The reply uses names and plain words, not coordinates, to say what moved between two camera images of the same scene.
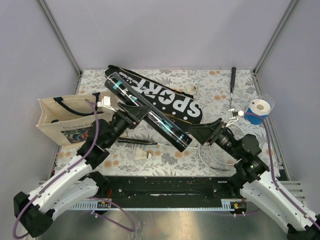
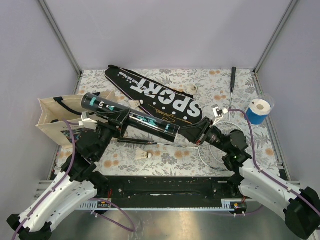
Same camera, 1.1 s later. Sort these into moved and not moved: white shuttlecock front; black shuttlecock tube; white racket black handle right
Moved: black shuttlecock tube
Not moved: white racket black handle right; white shuttlecock front
